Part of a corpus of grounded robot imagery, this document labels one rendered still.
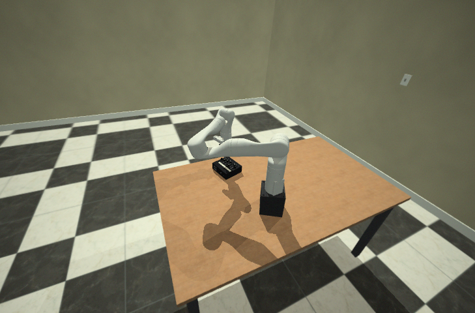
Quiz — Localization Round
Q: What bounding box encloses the black lighting desk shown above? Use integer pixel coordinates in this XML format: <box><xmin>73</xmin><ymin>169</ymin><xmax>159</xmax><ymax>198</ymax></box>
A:
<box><xmin>212</xmin><ymin>156</ymin><xmax>242</xmax><ymax>180</ymax></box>

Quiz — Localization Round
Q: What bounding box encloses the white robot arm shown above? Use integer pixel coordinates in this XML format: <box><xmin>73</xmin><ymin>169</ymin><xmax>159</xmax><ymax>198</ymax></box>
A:
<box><xmin>187</xmin><ymin>108</ymin><xmax>289</xmax><ymax>196</ymax></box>

